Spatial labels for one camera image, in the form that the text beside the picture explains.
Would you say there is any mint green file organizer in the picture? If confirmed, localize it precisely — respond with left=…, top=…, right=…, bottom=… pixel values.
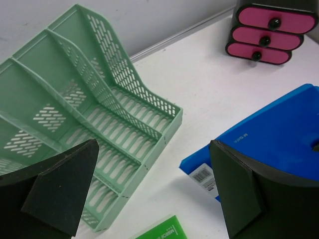
left=0, top=4, right=182, bottom=232

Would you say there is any blue plastic folder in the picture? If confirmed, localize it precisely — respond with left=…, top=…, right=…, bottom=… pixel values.
left=179, top=83, right=319, bottom=204

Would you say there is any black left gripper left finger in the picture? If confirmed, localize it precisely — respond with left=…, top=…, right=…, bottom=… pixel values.
left=0, top=139, right=99, bottom=239

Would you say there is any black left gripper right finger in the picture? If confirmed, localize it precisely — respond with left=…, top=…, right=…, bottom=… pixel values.
left=209, top=140, right=319, bottom=239

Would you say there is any green plastic folder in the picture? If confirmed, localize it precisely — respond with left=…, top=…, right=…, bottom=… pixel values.
left=136, top=215, right=187, bottom=239

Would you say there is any black pink drawer box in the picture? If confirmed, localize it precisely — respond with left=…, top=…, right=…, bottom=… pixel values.
left=225, top=0, right=319, bottom=65

